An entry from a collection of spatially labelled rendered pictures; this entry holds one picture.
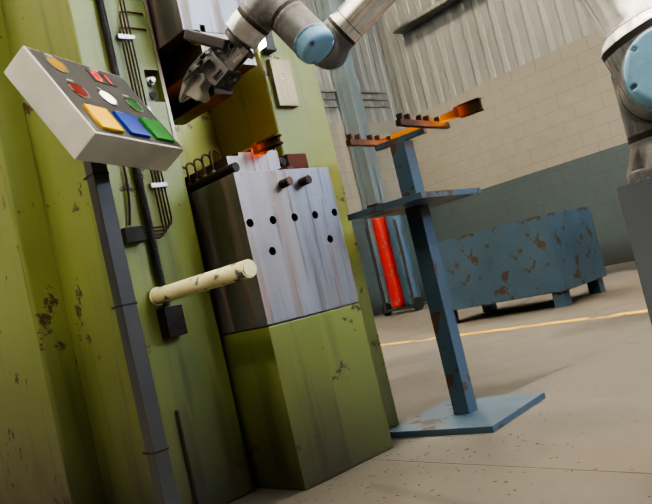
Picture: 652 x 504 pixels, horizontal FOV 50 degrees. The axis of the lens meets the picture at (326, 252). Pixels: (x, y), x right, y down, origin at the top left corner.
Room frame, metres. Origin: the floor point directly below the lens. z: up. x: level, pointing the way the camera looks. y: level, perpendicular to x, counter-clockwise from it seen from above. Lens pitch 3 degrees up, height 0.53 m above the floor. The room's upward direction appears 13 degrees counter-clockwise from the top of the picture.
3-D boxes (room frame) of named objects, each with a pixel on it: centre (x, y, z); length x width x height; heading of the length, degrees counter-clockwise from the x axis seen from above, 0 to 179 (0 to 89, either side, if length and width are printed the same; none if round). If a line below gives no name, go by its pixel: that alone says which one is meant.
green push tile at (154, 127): (1.71, 0.34, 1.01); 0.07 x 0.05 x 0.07; 159
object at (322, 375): (2.31, 0.26, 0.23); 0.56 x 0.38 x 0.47; 44
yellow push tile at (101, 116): (1.52, 0.41, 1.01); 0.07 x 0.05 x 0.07; 159
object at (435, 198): (2.42, -0.34, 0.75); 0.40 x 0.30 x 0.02; 141
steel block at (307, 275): (2.31, 0.26, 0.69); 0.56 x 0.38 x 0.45; 44
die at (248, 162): (2.26, 0.30, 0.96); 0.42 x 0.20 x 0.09; 44
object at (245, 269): (1.81, 0.34, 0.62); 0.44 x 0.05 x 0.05; 44
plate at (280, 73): (2.42, 0.01, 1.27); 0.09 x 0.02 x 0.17; 134
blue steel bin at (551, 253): (6.02, -1.53, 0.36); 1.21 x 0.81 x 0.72; 47
